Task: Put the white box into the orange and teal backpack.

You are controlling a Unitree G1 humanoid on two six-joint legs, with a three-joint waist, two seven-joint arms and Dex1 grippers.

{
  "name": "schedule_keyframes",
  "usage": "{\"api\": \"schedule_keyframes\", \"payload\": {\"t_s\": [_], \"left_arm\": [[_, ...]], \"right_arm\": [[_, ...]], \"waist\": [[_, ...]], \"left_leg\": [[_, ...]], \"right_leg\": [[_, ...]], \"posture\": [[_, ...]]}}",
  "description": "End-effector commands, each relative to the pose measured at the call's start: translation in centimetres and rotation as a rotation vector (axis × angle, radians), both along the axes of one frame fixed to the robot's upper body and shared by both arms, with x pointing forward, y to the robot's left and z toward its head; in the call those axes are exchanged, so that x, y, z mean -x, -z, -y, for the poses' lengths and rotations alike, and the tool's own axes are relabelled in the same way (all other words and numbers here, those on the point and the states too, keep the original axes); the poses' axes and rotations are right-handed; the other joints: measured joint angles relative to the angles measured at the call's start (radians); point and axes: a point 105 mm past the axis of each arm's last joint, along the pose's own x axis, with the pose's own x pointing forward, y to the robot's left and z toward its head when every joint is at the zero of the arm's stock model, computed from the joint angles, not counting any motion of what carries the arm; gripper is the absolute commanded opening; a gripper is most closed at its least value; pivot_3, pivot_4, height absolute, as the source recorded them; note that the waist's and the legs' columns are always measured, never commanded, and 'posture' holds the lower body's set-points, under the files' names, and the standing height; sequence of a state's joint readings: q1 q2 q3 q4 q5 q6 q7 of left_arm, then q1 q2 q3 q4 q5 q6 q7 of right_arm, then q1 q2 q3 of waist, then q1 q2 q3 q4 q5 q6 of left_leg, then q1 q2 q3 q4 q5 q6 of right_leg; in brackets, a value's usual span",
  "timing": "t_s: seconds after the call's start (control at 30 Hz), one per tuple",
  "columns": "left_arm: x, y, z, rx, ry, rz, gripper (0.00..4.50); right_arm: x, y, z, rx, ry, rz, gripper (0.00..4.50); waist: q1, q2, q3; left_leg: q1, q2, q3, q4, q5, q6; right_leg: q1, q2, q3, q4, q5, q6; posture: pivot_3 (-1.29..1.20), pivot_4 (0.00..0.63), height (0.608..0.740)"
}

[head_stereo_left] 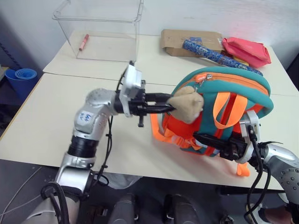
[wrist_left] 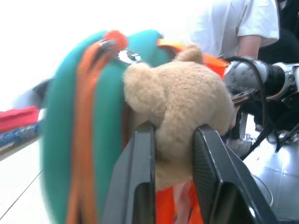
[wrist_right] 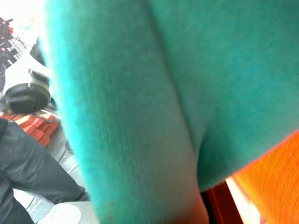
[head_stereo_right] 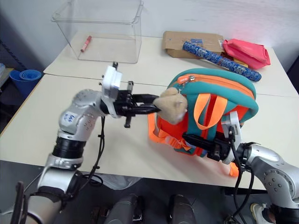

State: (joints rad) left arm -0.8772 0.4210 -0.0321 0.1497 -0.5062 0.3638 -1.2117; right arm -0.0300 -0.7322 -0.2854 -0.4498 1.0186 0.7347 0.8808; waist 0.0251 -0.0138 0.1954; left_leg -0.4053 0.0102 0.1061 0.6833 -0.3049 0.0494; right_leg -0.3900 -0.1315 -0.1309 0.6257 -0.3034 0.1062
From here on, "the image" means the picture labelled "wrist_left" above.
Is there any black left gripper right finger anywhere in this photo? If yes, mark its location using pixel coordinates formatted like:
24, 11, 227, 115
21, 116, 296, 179
192, 124, 279, 224

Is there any person in white t-shirt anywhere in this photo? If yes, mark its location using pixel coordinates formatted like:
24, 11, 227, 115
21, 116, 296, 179
189, 0, 299, 160

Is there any beige teddy bear plush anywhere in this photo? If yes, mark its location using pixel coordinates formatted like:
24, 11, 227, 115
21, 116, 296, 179
122, 43, 235, 191

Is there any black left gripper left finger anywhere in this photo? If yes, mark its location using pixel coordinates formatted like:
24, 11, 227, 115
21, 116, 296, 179
102, 121, 157, 224

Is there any red cloth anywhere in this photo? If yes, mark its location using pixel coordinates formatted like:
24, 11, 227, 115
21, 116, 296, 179
0, 105, 42, 134

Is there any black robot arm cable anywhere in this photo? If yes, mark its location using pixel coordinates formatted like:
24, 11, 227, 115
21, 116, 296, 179
230, 56, 299, 161

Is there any orange and teal backpack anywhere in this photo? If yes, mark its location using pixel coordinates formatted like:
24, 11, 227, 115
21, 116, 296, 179
39, 29, 231, 224

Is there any blue patterned cloth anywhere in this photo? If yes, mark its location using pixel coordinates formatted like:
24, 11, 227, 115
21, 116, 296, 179
0, 123, 41, 150

